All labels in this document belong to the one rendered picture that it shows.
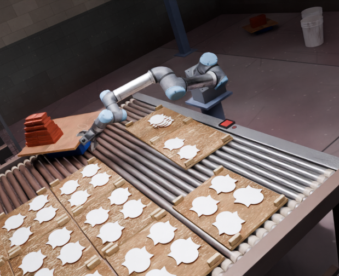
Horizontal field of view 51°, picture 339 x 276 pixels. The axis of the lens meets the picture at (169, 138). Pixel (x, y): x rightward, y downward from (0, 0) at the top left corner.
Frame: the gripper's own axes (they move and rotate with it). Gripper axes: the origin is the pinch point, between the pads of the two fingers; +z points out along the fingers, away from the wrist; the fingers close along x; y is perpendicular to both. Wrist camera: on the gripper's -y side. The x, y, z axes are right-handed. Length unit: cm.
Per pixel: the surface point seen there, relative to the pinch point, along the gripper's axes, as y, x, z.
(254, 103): 238, -89, 30
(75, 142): 4.0, 6.0, 9.9
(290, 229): -37, -90, -106
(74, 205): -41.3, -24.2, -10.4
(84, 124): 27.0, 13.7, 18.3
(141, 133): 30.7, -21.2, -13.5
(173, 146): 15, -41, -42
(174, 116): 51, -30, -28
